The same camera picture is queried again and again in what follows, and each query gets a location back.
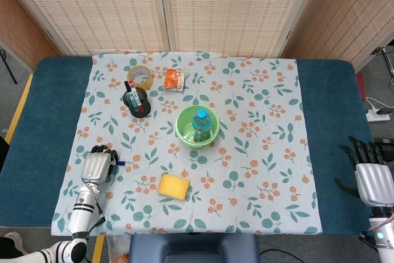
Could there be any beige shoe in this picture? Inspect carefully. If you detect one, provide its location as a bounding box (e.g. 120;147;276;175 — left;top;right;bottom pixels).
0;231;24;257

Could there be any red brown side bracket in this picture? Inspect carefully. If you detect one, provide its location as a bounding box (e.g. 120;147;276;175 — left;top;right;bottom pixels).
356;72;369;100

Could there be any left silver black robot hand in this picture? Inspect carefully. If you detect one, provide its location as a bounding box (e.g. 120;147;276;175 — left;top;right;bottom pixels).
80;144;120;185

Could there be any blue cap iced tea bottle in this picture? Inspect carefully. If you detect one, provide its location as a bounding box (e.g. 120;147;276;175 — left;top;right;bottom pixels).
191;109;216;144

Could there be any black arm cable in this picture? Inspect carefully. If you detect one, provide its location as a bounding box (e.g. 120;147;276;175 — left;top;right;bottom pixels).
90;200;107;230

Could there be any red marker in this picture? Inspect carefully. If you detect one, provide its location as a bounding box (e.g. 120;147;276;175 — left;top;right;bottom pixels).
128;79;145;114

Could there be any fruit leaf print tablecloth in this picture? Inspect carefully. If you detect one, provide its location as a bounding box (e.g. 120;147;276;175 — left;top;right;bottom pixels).
50;51;323;236

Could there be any metal stand frame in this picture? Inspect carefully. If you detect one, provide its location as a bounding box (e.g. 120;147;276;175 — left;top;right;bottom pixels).
371;39;394;85

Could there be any white power cable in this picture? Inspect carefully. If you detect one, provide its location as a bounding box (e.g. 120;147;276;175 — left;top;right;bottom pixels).
364;96;383;111

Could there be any black box device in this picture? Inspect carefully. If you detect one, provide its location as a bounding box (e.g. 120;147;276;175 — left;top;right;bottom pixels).
374;138;394;156

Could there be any white power strip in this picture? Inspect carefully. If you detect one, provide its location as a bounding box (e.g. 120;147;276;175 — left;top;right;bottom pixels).
366;107;391;122

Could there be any black mesh pen holder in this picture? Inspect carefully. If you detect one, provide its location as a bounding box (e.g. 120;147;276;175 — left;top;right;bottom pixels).
122;87;153;119

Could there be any black floor cable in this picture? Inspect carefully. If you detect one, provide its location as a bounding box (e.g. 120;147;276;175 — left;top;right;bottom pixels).
260;248;310;263

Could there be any green plastic bucket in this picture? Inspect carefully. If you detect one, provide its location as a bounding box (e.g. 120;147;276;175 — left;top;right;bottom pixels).
175;105;220;149

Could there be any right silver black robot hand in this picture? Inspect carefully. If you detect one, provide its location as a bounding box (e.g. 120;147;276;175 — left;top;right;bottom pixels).
334;136;394;208

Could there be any yellow sponge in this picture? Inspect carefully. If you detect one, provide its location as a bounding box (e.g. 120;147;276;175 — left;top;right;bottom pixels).
157;173;190;201

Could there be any black marker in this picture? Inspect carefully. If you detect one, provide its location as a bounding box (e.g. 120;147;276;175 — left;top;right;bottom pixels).
124;80;138;110

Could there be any black tripod leg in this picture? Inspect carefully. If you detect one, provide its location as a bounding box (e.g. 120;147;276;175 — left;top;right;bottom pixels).
0;47;18;85

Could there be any clear packing tape roll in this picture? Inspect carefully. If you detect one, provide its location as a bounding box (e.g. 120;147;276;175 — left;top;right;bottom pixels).
127;65;154;91

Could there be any orange snack packet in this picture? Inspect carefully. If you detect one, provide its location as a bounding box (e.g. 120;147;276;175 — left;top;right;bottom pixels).
162;68;191;93

